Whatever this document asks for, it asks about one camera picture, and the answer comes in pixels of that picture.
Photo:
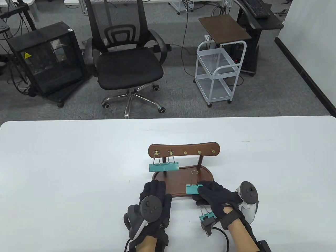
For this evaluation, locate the person's right hand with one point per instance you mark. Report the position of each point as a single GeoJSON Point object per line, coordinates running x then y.
{"type": "Point", "coordinates": [218, 197]}

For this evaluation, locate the person's left hand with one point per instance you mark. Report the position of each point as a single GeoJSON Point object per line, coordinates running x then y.
{"type": "Point", "coordinates": [168, 211]}

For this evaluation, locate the teal binder clip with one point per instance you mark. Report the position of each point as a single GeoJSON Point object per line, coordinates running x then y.
{"type": "Point", "coordinates": [171, 167]}
{"type": "Point", "coordinates": [156, 168]}
{"type": "Point", "coordinates": [193, 189]}
{"type": "Point", "coordinates": [202, 218]}

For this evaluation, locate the brown wooden key rack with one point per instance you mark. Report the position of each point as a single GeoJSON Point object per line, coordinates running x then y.
{"type": "Point", "coordinates": [178, 181]}

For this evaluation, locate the person's right forearm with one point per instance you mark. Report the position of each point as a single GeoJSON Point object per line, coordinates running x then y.
{"type": "Point", "coordinates": [240, 236]}

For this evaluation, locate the person's left forearm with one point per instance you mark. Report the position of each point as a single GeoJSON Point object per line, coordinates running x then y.
{"type": "Point", "coordinates": [147, 245]}

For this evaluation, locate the black white handheld controller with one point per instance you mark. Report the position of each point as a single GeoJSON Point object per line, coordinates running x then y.
{"type": "Point", "coordinates": [150, 208]}
{"type": "Point", "coordinates": [249, 191]}

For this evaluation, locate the black armband pack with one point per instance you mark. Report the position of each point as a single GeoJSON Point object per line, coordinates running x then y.
{"type": "Point", "coordinates": [263, 246]}

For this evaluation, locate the white metal trolley cart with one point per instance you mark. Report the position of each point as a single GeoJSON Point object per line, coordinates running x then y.
{"type": "Point", "coordinates": [215, 90]}

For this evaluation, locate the black computer tower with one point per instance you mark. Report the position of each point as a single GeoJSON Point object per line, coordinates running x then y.
{"type": "Point", "coordinates": [237, 56]}

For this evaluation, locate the black office chair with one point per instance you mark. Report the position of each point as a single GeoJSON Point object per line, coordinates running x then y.
{"type": "Point", "coordinates": [130, 68]}

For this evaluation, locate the black wheeled platform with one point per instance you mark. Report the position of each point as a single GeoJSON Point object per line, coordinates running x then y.
{"type": "Point", "coordinates": [68, 90]}

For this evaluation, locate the black power strip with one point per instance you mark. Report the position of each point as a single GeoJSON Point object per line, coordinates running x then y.
{"type": "Point", "coordinates": [165, 48]}

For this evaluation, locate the brown wooden side table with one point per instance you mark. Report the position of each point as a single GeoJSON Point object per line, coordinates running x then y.
{"type": "Point", "coordinates": [224, 29]}

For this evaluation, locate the black desk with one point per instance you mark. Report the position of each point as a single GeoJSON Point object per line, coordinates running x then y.
{"type": "Point", "coordinates": [274, 22]}

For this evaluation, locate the black glass computer case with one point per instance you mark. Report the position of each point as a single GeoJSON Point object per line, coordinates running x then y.
{"type": "Point", "coordinates": [52, 63]}

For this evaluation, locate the black keyboard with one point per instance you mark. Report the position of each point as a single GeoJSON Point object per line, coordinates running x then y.
{"type": "Point", "coordinates": [258, 8]}

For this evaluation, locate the white desk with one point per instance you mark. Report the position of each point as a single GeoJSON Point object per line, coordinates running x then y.
{"type": "Point", "coordinates": [83, 6]}

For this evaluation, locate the black metal stand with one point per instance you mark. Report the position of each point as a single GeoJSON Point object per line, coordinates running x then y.
{"type": "Point", "coordinates": [15, 10]}

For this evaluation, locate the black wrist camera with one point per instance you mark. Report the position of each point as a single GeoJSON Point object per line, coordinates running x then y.
{"type": "Point", "coordinates": [208, 227]}

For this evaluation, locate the white wheeled table frame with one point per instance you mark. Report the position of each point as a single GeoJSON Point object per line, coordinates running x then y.
{"type": "Point", "coordinates": [178, 6]}

